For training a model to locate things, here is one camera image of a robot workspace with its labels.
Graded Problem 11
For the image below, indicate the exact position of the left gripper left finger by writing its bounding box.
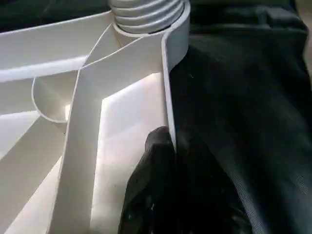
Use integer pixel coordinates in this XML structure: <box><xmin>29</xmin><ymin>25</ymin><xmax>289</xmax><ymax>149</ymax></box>
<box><xmin>118</xmin><ymin>127</ymin><xmax>178</xmax><ymax>234</ymax></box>

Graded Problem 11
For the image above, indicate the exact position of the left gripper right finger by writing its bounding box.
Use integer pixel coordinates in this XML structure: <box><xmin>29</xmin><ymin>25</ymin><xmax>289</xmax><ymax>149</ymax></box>
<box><xmin>175</xmin><ymin>129</ymin><xmax>253</xmax><ymax>234</ymax></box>

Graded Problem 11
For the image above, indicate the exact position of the white plastic table top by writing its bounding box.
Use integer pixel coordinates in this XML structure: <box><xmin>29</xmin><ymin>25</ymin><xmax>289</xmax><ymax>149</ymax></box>
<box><xmin>0</xmin><ymin>9</ymin><xmax>191</xmax><ymax>234</ymax></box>

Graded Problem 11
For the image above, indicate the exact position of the white plastic table leg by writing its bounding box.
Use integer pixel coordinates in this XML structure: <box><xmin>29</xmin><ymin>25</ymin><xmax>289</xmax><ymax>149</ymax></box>
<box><xmin>109</xmin><ymin>0</ymin><xmax>186</xmax><ymax>36</ymax></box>

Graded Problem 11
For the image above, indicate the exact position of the black work mat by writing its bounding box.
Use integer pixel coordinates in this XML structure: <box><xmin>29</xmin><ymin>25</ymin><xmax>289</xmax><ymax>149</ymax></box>
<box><xmin>0</xmin><ymin>0</ymin><xmax>312</xmax><ymax>234</ymax></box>

